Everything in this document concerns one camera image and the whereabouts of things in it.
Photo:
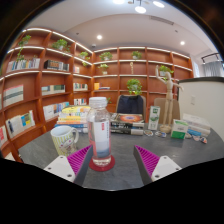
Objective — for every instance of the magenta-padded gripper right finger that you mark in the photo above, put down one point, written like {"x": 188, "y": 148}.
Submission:
{"x": 165, "y": 166}

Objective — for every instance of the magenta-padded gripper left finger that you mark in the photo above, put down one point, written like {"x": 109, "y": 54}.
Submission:
{"x": 61, "y": 166}

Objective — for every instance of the clear plastic water bottle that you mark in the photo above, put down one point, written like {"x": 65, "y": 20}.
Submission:
{"x": 99, "y": 133}

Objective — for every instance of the yellow striped white mug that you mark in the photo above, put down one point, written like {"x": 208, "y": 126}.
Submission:
{"x": 63, "y": 141}

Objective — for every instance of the small round sticker badge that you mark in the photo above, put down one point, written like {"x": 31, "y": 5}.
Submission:
{"x": 203, "y": 140}
{"x": 148, "y": 133}
{"x": 189, "y": 136}
{"x": 196, "y": 138}
{"x": 160, "y": 134}

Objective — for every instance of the green white small box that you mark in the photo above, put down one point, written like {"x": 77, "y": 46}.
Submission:
{"x": 179, "y": 130}

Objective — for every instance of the tall green white carton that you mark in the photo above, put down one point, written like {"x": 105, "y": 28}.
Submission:
{"x": 153, "y": 118}

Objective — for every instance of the stack of colourful books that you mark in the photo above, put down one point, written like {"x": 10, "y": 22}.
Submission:
{"x": 72, "y": 118}

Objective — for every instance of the flat round red coaster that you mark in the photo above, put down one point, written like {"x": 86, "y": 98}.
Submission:
{"x": 112, "y": 164}

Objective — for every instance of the stack of dark books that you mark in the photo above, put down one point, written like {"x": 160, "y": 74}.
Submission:
{"x": 128, "y": 124}

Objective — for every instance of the tan upholstered chair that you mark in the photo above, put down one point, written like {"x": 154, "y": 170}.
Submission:
{"x": 160, "y": 110}

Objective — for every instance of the wooden artist mannequin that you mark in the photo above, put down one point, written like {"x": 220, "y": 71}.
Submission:
{"x": 169, "y": 96}

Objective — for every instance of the dark office chair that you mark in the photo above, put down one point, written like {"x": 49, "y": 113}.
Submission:
{"x": 131, "y": 104}

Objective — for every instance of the white partition with dark top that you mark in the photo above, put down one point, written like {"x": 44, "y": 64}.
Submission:
{"x": 203, "y": 100}

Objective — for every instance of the grey window curtain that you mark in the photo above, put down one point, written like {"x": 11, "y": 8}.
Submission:
{"x": 213, "y": 69}

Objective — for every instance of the black ceiling track light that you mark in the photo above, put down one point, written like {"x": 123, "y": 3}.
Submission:
{"x": 210, "y": 55}

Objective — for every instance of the round recessed ceiling light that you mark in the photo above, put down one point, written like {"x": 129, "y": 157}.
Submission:
{"x": 99, "y": 37}
{"x": 182, "y": 43}

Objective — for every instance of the ceiling air vent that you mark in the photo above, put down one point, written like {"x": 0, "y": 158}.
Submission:
{"x": 161, "y": 20}

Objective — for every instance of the branched ceiling lamp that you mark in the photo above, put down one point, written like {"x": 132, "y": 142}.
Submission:
{"x": 140, "y": 9}

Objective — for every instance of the wooden wall shelf unit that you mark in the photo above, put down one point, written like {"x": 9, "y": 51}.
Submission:
{"x": 40, "y": 86}

